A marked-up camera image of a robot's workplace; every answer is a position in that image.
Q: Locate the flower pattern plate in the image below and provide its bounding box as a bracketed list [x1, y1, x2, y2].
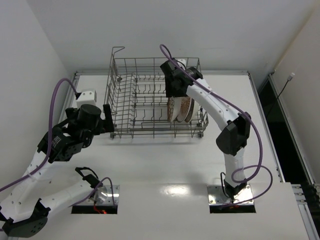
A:
[167, 97, 183, 122]
[184, 98, 200, 123]

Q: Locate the orange sunburst plate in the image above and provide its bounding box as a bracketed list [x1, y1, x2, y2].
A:
[176, 96, 191, 123]

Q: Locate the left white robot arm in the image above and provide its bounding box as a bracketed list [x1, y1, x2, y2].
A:
[0, 104, 115, 238]

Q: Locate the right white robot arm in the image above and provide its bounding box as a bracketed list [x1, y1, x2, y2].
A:
[160, 60, 251, 200]

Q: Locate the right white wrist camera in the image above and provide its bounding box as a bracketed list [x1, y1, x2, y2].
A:
[176, 58, 187, 70]

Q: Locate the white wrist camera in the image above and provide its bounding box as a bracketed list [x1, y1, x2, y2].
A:
[76, 88, 97, 109]
[176, 58, 187, 70]

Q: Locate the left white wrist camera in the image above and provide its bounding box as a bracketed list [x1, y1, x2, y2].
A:
[76, 88, 97, 109]

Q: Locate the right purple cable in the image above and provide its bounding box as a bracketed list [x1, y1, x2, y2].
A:
[159, 44, 274, 210]

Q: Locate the purple cable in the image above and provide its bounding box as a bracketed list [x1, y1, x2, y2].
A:
[159, 44, 274, 210]
[0, 78, 118, 208]

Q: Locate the grey wire dish rack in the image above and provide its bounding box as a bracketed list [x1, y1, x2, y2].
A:
[104, 46, 209, 139]

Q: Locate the left aluminium frame rail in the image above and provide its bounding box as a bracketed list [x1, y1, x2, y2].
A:
[39, 71, 81, 183]

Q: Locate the aluminium frame rail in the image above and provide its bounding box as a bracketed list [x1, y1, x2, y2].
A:
[39, 71, 81, 183]
[268, 72, 320, 184]

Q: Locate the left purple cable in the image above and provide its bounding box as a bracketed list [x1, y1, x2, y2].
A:
[0, 78, 118, 208]

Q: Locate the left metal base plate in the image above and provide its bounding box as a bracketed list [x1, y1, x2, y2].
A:
[93, 185, 120, 205]

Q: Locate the metal base plate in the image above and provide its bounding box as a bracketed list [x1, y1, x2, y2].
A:
[93, 185, 120, 205]
[207, 184, 254, 206]

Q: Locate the right aluminium frame rail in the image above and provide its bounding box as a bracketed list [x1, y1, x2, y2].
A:
[268, 72, 320, 184]

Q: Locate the black wall cable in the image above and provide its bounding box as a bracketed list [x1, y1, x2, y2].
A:
[264, 72, 296, 118]

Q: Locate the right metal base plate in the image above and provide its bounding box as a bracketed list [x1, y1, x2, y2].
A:
[207, 184, 254, 206]

